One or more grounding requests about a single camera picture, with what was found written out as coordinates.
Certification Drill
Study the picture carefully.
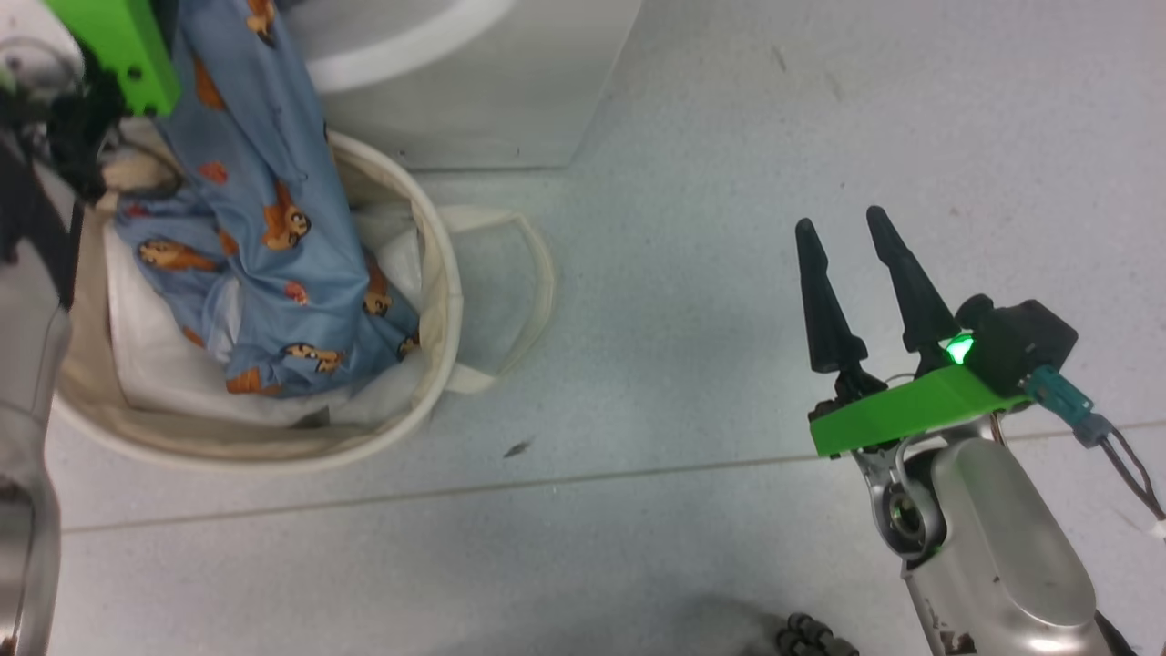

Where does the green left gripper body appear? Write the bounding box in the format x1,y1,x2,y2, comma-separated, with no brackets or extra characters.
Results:
41,0,183,118

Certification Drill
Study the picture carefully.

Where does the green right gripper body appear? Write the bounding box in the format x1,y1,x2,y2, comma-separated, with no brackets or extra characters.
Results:
809,366,1032,559

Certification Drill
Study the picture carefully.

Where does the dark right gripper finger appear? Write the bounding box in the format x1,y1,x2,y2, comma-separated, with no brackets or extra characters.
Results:
794,217,869,374
865,205,960,365

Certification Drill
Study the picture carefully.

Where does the blue patterned garment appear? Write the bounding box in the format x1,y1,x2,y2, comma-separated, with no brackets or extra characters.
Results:
114,0,422,399

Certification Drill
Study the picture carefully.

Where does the white front-load washing machine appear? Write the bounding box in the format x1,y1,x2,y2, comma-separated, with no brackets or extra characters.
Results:
287,0,643,171

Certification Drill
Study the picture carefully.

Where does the cream canvas laundry basket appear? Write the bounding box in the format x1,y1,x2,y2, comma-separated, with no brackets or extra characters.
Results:
50,118,557,472

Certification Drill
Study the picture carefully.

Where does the white folded cloth liner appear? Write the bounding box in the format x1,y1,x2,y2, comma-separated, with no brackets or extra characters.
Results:
105,196,438,429

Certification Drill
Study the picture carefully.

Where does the right teal plug black cable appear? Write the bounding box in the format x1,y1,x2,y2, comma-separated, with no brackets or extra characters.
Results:
1025,366,1166,548

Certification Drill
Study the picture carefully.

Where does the black corrugated cable conduit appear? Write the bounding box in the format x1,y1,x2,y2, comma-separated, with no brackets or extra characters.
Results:
774,612,859,656

